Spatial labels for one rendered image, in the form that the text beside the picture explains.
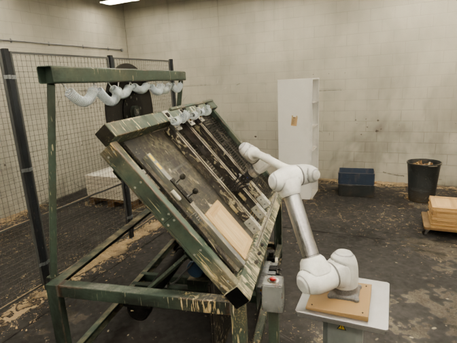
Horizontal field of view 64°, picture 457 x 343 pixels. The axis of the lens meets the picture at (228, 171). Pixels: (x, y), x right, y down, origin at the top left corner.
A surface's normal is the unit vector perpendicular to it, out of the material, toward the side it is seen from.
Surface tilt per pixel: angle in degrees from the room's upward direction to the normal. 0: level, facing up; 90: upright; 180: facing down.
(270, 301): 90
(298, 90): 90
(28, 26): 90
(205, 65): 90
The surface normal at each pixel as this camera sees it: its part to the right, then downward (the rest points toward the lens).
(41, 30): 0.91, 0.05
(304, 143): -0.40, 0.24
